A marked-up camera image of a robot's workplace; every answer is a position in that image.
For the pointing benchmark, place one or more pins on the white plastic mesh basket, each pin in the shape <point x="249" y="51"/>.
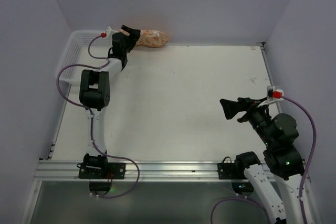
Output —
<point x="83" y="48"/>

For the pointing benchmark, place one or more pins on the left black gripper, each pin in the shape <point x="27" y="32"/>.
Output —
<point x="128" y="38"/>

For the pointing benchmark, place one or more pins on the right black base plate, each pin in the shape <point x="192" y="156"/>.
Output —
<point x="227" y="169"/>

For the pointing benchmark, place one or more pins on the aluminium mounting rail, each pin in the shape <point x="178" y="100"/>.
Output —
<point x="206" y="171"/>

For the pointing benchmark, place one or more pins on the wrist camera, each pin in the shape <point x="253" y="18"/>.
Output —
<point x="109" y="31"/>
<point x="274" y="93"/>

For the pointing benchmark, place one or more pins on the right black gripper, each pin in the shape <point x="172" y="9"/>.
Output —
<point x="245" y="108"/>

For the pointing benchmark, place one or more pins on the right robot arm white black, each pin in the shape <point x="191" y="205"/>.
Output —
<point x="283" y="160"/>

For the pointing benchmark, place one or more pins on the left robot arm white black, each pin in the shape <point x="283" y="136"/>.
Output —
<point x="94" y="92"/>

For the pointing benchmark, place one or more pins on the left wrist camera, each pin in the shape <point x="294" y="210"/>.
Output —
<point x="109" y="31"/>

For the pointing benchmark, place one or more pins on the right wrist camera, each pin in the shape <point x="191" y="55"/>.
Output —
<point x="274" y="93"/>

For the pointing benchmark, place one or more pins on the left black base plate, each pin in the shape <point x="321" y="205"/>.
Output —
<point x="109" y="170"/>

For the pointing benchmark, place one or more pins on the floral mesh laundry bag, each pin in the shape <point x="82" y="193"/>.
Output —
<point x="152" y="38"/>

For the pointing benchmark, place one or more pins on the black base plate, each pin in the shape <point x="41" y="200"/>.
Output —
<point x="109" y="170"/>
<point x="227" y="169"/>

